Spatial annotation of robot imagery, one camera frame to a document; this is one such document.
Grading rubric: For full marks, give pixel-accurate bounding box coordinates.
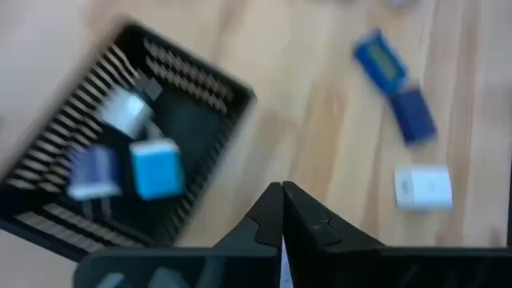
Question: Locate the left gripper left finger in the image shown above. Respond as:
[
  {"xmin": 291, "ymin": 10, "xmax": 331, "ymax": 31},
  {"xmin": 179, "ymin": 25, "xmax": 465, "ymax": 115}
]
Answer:
[{"xmin": 214, "ymin": 182, "xmax": 284, "ymax": 251}]

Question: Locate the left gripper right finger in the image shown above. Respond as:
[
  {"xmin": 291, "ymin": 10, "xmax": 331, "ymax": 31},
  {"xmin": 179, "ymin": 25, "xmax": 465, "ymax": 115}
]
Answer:
[{"xmin": 283, "ymin": 180, "xmax": 385, "ymax": 257}]

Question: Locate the teal white charger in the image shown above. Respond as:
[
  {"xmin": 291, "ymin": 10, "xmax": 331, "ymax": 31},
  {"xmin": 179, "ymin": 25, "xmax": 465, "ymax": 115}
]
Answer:
[{"xmin": 128, "ymin": 138, "xmax": 186, "ymax": 201}]

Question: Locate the white silver charger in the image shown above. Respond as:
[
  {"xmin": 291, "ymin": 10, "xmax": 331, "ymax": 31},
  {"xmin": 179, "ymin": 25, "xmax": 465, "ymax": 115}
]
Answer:
[{"xmin": 98, "ymin": 86, "xmax": 155, "ymax": 139}]

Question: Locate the blue digital clock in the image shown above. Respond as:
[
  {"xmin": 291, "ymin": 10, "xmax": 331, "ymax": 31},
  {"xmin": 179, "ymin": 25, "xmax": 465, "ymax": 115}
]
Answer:
[{"xmin": 350, "ymin": 26, "xmax": 409, "ymax": 97}]

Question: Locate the white charger cube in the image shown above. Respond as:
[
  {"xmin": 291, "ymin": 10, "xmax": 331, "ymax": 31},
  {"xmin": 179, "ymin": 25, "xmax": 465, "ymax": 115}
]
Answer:
[{"xmin": 394, "ymin": 166, "xmax": 454, "ymax": 212}]

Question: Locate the black plastic basket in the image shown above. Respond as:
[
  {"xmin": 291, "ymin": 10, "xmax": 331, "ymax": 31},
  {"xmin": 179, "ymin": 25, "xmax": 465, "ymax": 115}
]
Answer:
[{"xmin": 0, "ymin": 22, "xmax": 257, "ymax": 263}]

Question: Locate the navy digital clock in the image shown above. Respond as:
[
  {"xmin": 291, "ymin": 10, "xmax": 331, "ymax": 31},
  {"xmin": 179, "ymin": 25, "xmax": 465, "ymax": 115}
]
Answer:
[{"xmin": 386, "ymin": 86, "xmax": 438, "ymax": 146}]

